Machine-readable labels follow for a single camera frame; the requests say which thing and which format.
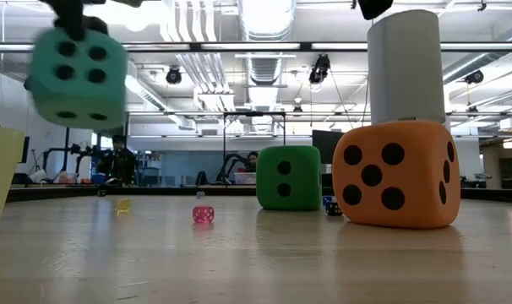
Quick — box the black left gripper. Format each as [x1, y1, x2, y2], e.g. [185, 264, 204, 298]
[39, 0, 110, 42]

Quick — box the teal foam die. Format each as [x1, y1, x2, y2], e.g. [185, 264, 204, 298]
[24, 25, 129, 131]

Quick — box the green foam die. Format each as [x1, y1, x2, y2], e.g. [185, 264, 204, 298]
[255, 144, 324, 212]

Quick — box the orange foam die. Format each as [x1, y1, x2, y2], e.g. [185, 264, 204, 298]
[331, 120, 462, 230]

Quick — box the white cylinder table lamp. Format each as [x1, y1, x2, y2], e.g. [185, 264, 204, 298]
[367, 8, 447, 126]

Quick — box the black ceiling spotlight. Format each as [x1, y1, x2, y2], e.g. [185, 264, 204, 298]
[465, 68, 485, 84]
[165, 66, 183, 85]
[308, 53, 332, 84]

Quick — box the black computer monitor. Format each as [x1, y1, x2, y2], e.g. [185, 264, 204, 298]
[311, 129, 346, 166]

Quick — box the white plastic container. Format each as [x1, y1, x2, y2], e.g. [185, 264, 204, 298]
[234, 171, 258, 186]

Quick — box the small pink translucent die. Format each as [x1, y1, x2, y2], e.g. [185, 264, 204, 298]
[192, 204, 215, 224]

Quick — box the black background rig frame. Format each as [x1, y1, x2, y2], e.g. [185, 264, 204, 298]
[221, 111, 287, 187]
[63, 110, 131, 187]

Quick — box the black metal table frame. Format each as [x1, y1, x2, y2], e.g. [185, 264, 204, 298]
[6, 183, 512, 204]

